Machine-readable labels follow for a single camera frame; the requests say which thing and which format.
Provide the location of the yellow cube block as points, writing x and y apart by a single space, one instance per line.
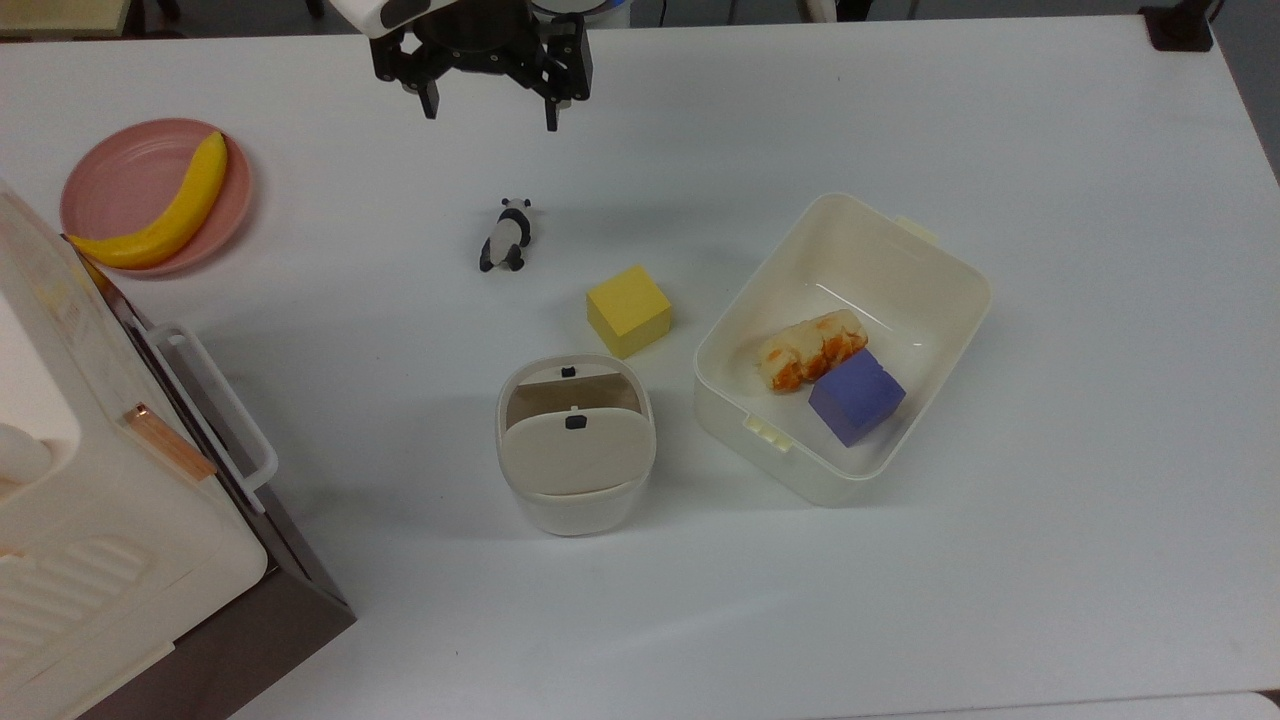
628 308

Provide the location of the cream plastic storage box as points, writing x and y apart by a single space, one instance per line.
900 270

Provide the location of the white toy oven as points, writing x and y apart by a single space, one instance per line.
90 520

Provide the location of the orange and cream toy bread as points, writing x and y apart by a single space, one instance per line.
805 352

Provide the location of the copper coloured oven latch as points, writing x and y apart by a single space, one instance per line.
170 442

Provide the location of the yellow toy banana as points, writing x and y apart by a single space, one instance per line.
175 215

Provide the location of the wooden side table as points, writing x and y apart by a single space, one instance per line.
60 15

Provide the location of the small white trash can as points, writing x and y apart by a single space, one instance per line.
575 510

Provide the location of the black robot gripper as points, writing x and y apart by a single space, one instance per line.
480 35

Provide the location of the beige trash can lid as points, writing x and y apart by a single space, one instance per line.
578 455

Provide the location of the black clamp mount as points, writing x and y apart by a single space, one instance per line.
1180 28

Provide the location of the small panda figurine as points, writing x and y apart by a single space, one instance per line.
508 235

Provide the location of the dark brown oven door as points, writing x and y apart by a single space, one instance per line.
260 600

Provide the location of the purple cube block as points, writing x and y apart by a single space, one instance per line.
856 398

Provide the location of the pink round plate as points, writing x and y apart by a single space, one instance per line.
125 180

